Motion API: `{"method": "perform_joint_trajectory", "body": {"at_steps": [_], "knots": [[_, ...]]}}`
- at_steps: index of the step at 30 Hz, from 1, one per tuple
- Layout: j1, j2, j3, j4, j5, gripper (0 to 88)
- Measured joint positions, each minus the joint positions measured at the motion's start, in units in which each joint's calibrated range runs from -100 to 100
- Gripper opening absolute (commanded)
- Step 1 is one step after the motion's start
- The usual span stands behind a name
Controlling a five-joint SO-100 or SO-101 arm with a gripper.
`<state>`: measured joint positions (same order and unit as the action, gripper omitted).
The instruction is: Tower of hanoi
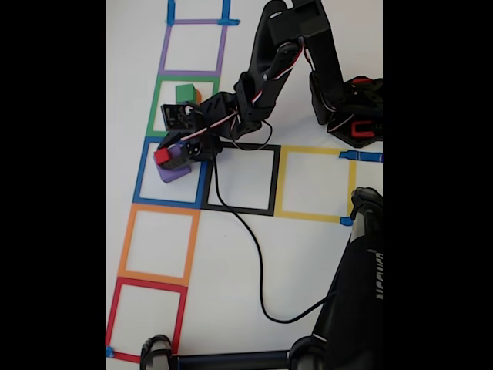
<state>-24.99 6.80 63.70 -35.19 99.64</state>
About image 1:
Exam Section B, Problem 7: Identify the purple square frame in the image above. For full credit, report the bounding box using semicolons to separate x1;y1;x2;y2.
157;18;228;78

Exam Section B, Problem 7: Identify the yellow square frame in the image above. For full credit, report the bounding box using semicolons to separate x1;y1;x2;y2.
273;145;357;224

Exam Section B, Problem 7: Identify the purple block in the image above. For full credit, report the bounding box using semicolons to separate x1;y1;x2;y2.
156;144;193;184

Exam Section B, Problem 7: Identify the orange square frame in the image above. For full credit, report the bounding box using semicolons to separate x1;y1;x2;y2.
117;203;201;287

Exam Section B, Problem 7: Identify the black camera cable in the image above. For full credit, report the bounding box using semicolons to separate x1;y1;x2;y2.
192;109;338;324

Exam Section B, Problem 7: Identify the red square frame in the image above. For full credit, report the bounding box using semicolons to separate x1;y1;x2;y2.
105;276;189;365

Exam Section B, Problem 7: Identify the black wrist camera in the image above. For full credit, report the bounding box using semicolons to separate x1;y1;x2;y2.
160;102;205;132

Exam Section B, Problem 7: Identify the green block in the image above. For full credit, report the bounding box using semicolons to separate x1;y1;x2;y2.
175;83;196;103

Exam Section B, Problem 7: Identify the blue square frame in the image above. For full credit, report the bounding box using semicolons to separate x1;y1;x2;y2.
132;136;212;210

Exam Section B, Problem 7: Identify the green square frame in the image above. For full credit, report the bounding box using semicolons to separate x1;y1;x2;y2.
146;75;221;140

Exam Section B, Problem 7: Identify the black square frame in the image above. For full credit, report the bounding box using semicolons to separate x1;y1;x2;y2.
200;141;281;217

